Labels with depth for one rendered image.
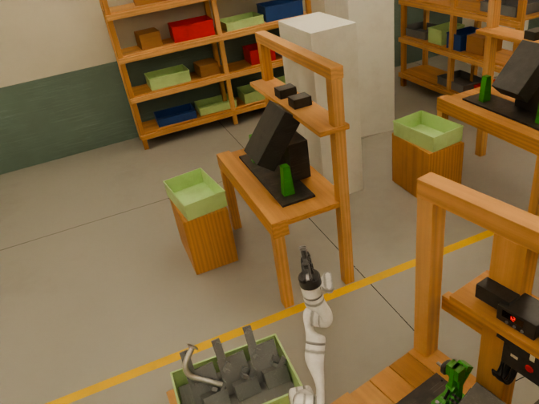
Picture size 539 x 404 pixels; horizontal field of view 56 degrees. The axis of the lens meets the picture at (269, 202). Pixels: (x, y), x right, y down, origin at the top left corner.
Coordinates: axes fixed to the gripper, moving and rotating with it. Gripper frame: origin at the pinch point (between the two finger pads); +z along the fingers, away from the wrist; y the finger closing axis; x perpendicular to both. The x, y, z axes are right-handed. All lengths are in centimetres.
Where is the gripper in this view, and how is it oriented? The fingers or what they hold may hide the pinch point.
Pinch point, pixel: (303, 251)
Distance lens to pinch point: 163.4
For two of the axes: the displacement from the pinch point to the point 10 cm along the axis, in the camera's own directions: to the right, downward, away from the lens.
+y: 0.2, -5.7, 8.2
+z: -2.0, -8.1, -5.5
